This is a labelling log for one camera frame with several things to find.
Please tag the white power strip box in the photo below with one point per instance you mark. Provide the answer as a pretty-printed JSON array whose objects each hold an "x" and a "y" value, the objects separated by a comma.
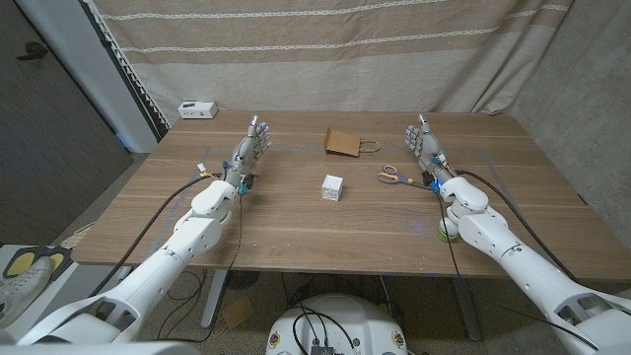
[{"x": 197, "y": 109}]

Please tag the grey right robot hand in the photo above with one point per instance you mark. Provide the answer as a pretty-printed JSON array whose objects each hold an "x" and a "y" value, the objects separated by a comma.
[{"x": 428, "y": 148}]

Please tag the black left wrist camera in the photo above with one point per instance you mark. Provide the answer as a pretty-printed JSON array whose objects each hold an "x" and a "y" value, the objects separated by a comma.
[{"x": 250, "y": 181}]

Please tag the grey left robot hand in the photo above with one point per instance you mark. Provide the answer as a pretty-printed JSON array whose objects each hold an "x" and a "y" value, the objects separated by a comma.
[{"x": 244, "y": 158}]

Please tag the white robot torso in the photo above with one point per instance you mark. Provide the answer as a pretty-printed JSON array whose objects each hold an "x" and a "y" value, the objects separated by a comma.
[{"x": 355, "y": 315}]

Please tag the white cube block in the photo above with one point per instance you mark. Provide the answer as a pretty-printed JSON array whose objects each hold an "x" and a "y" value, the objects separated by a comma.
[{"x": 332, "y": 188}]

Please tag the black triangle-edged trim strip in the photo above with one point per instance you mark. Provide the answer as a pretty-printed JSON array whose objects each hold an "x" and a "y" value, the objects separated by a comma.
[{"x": 128, "y": 74}]

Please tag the yellow black pad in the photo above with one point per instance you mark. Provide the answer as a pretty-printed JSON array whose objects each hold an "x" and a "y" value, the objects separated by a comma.
[
  {"x": 20, "y": 263},
  {"x": 61, "y": 259}
]

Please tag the white and green ball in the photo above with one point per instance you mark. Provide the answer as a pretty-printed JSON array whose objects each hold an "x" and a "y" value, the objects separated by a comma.
[{"x": 446, "y": 235}]

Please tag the beige striped curtain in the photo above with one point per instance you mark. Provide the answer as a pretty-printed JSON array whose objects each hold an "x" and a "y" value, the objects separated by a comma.
[{"x": 315, "y": 59}]

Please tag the brown cardboard piece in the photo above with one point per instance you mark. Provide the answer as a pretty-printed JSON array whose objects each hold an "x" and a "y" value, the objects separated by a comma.
[{"x": 238, "y": 311}]

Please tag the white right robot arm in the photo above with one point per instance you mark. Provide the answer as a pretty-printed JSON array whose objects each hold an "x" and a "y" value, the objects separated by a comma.
[{"x": 517, "y": 261}]

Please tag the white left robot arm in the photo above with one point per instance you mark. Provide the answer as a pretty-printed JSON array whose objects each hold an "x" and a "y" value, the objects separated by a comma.
[{"x": 187, "y": 241}]

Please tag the white table leg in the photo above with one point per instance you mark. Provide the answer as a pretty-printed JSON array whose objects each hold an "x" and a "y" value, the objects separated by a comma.
[
  {"x": 466, "y": 305},
  {"x": 214, "y": 296}
]

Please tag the white sneaker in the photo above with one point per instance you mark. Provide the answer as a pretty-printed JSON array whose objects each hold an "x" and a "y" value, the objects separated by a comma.
[{"x": 20, "y": 291}]

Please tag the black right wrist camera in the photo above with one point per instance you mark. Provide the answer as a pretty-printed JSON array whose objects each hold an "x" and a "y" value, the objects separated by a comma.
[{"x": 428, "y": 178}]

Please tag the brown paper bag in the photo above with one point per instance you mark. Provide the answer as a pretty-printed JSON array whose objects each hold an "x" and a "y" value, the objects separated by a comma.
[{"x": 341, "y": 142}]

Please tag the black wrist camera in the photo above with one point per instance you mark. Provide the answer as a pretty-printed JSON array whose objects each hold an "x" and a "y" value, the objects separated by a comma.
[
  {"x": 428, "y": 178},
  {"x": 250, "y": 181}
]

